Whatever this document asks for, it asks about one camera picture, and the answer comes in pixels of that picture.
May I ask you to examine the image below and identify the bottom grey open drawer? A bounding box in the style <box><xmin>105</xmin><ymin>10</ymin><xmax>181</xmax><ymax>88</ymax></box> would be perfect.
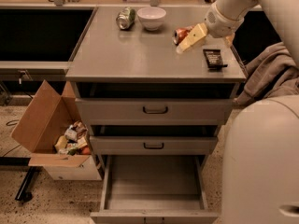
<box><xmin>90</xmin><ymin>154</ymin><xmax>220</xmax><ymax>224</ymax></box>

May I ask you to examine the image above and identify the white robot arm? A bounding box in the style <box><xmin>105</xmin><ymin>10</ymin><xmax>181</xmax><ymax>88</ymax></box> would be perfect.
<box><xmin>177</xmin><ymin>0</ymin><xmax>299</xmax><ymax>224</ymax></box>

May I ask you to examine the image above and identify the pile of snack packages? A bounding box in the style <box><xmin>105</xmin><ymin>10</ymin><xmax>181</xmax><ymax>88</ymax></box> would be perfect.
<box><xmin>54</xmin><ymin>121</ymin><xmax>91</xmax><ymax>156</ymax></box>

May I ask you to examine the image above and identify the middle grey drawer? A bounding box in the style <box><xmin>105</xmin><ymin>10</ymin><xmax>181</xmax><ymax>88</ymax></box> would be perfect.
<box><xmin>91</xmin><ymin>136</ymin><xmax>218</xmax><ymax>155</ymax></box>

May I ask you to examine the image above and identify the top grey drawer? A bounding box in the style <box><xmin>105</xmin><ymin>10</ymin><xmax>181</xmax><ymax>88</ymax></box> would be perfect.
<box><xmin>76</xmin><ymin>98</ymin><xmax>232</xmax><ymax>125</ymax></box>

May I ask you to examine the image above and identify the crushed orange soda can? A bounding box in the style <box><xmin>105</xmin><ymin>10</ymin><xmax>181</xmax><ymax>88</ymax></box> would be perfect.
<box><xmin>172</xmin><ymin>26</ymin><xmax>193</xmax><ymax>45</ymax></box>

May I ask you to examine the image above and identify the grey-brown cloth on chair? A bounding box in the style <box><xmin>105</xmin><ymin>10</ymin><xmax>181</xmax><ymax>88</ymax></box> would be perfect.
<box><xmin>235</xmin><ymin>42</ymin><xmax>299</xmax><ymax>105</ymax></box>

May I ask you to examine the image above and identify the white box under cardboard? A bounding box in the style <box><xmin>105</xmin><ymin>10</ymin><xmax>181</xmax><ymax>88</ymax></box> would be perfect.
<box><xmin>44</xmin><ymin>156</ymin><xmax>102</xmax><ymax>180</ymax></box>

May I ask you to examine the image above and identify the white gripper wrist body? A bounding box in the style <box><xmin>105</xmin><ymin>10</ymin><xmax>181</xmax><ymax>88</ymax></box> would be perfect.
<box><xmin>204</xmin><ymin>3</ymin><xmax>244</xmax><ymax>38</ymax></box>

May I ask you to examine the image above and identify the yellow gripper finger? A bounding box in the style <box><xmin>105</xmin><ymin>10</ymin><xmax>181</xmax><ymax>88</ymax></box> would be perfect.
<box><xmin>224</xmin><ymin>34</ymin><xmax>235</xmax><ymax>47</ymax></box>
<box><xmin>177</xmin><ymin>23</ymin><xmax>207</xmax><ymax>54</ymax></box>

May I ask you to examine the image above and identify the white ceramic bowl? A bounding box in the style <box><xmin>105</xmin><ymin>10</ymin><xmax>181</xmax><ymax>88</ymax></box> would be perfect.
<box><xmin>137</xmin><ymin>7</ymin><xmax>166</xmax><ymax>31</ymax></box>

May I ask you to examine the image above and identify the crushed green soda can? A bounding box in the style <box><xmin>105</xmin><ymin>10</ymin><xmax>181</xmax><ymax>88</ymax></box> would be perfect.
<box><xmin>116</xmin><ymin>7</ymin><xmax>135</xmax><ymax>30</ymax></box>

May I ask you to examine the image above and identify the grey drawer cabinet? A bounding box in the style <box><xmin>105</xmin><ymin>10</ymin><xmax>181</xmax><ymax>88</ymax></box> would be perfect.
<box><xmin>65</xmin><ymin>6</ymin><xmax>247</xmax><ymax>224</ymax></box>

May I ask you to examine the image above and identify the black table leg with caster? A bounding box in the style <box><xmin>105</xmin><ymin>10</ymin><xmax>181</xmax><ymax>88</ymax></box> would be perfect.
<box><xmin>0</xmin><ymin>157</ymin><xmax>40</xmax><ymax>203</ymax></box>

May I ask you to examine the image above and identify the brown cardboard box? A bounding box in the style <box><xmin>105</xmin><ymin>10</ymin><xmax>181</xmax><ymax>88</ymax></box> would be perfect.
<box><xmin>11</xmin><ymin>80</ymin><xmax>90</xmax><ymax>168</ymax></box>

